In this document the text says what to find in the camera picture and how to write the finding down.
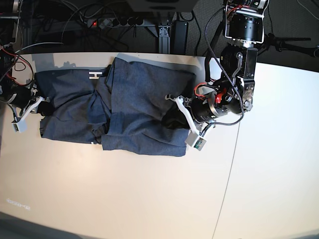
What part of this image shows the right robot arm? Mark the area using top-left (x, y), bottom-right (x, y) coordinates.
top-left (0, 0), bottom-right (54, 121)

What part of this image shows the blue grey T-shirt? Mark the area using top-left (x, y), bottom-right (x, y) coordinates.
top-left (35, 58), bottom-right (195, 157)

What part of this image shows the white power strip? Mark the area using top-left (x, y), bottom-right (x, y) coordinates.
top-left (85, 17), bottom-right (146, 29)

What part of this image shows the aluminium table leg profile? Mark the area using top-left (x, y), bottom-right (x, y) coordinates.
top-left (147, 26), bottom-right (170, 54)

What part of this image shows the small white label sticker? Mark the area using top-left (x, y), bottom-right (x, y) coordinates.
top-left (6, 198), bottom-right (31, 211)

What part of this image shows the black power adapter brick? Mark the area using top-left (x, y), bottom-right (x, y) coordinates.
top-left (171, 20), bottom-right (188, 55)

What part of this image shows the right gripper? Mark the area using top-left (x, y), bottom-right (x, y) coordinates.
top-left (22, 89), bottom-right (56, 117)

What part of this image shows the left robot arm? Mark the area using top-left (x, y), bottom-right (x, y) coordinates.
top-left (161, 0), bottom-right (269, 130)

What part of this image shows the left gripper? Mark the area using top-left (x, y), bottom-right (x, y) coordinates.
top-left (161, 99), bottom-right (197, 129)

